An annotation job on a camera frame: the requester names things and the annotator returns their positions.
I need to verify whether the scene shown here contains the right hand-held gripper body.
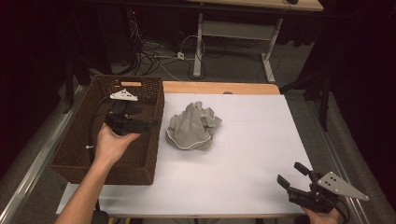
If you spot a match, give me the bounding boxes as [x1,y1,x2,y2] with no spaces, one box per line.
[285,170,371,215]

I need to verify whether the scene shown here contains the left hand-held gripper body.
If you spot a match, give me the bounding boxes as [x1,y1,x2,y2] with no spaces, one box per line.
[104,89,142,137]

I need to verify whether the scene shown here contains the grey cloth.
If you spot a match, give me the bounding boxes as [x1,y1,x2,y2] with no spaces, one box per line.
[164,101,223,152]

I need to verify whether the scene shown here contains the brown woven basket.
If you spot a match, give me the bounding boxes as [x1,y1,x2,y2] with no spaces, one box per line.
[49,74,165,187]

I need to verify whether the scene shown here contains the person's right hand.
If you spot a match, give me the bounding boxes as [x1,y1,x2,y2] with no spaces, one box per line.
[299,205,342,224]

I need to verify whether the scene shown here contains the person's left hand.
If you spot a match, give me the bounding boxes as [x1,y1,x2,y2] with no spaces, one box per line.
[92,122,141,166]

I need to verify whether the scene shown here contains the black metal stand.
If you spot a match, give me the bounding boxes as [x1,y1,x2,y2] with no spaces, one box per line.
[63,57,77,115]

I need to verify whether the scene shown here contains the black computer tower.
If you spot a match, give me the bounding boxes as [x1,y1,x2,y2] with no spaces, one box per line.
[96,5,140,75]

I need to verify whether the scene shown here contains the dark curtain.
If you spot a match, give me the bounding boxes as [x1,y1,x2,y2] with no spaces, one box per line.
[0,0,74,178]
[321,0,396,213]

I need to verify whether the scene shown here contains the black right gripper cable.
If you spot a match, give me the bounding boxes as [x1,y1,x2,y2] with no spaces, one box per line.
[333,199,352,224]

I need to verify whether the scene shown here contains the aluminium frame rail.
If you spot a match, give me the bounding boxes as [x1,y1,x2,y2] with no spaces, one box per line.
[304,98,372,224]
[0,84,89,224]

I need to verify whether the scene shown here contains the bundle of black cables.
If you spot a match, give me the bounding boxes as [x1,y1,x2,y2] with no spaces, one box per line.
[125,8,208,82]

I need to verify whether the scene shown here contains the white cable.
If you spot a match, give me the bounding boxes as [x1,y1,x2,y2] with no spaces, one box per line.
[153,34,207,82]

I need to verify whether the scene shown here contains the desk with white frame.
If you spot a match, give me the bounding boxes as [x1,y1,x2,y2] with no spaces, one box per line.
[186,0,325,84]

